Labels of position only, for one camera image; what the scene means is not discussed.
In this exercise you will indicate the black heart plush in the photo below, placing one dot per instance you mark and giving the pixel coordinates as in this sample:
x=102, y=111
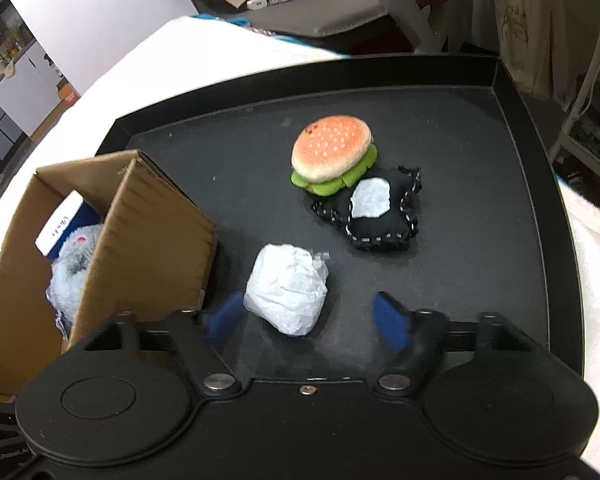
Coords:
x=380, y=230

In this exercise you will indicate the white ball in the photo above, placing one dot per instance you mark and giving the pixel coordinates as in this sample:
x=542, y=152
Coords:
x=285, y=290

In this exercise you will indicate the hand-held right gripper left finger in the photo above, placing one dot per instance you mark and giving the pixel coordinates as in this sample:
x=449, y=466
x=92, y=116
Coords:
x=225, y=317

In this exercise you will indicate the white kitchen cabinet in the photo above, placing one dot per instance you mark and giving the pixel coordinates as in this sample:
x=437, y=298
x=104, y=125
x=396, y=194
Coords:
x=25, y=85

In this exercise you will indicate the white charger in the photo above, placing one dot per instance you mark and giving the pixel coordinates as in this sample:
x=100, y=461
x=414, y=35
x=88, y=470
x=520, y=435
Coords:
x=256, y=4

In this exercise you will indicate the burger plush toy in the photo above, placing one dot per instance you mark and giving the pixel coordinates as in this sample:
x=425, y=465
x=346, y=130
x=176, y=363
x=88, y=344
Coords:
x=330, y=145

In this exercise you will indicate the orange bag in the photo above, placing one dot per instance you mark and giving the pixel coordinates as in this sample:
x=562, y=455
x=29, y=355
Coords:
x=69, y=95

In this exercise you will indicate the white metal rack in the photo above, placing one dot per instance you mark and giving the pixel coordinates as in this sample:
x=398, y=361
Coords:
x=580, y=110

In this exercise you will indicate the blue fluffy plush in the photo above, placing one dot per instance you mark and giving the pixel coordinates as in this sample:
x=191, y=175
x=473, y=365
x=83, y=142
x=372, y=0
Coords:
x=72, y=270

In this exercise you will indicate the brown cardboard box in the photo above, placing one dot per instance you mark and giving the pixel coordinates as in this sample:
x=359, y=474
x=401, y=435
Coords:
x=145, y=240

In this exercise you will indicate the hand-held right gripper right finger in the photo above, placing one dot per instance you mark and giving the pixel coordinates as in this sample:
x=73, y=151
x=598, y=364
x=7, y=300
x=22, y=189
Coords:
x=387, y=317

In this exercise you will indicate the beige tote bag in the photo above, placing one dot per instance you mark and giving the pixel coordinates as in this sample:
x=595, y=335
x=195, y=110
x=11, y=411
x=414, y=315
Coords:
x=520, y=25

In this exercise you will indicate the black tray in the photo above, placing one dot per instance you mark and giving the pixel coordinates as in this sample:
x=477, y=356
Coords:
x=480, y=210

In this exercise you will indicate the blue tissue packet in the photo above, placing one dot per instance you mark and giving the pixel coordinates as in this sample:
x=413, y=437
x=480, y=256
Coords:
x=60, y=225

